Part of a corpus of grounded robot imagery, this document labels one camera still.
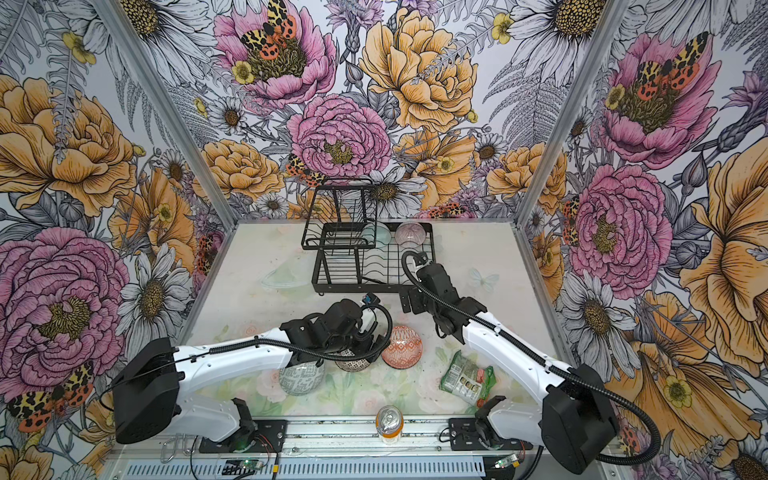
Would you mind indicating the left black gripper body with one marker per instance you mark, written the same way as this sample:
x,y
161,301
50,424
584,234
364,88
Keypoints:
x,y
355,341

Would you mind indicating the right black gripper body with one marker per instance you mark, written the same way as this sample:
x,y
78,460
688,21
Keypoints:
x,y
419,303

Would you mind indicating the orange patterned bowl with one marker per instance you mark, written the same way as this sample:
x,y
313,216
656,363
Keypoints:
x,y
405,348

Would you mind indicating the pink striped bowl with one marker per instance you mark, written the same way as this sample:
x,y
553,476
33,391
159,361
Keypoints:
x,y
410,234

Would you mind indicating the mint green bowl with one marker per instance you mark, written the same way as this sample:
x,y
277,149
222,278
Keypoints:
x,y
376,234

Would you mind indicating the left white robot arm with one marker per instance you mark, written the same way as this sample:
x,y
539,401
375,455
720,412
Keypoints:
x,y
157,392

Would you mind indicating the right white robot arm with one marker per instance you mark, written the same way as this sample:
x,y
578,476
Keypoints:
x,y
571,419

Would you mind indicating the brown dotted bowl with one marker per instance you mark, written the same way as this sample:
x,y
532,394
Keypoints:
x,y
353,366

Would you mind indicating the grey green patterned bowl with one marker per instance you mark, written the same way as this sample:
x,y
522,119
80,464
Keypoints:
x,y
301,380

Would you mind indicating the green snack packet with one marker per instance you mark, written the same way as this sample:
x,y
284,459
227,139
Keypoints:
x,y
466,380

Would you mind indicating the orange lidded jar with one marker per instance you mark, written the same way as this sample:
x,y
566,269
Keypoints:
x,y
389,423

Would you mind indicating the green circuit board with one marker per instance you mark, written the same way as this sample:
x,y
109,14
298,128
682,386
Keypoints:
x,y
242,468

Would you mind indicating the black wire dish rack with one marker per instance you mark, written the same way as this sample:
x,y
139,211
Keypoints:
x,y
344,263

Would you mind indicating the aluminium front rail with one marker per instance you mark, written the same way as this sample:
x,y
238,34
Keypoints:
x,y
346,447

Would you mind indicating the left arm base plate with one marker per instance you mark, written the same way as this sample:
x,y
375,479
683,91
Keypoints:
x,y
262,436

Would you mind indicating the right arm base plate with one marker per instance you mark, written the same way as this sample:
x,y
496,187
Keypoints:
x,y
470,434

